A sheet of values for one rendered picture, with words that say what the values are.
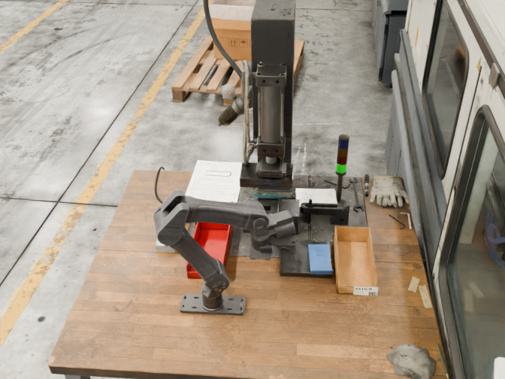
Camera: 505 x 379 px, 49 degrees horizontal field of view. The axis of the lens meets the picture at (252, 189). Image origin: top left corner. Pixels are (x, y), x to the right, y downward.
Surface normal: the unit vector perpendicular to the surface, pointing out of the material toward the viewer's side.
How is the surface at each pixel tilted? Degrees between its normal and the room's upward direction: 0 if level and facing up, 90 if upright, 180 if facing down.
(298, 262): 0
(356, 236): 90
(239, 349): 0
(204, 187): 1
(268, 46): 90
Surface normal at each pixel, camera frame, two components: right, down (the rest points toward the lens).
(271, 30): -0.08, 0.59
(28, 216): -0.02, -0.80
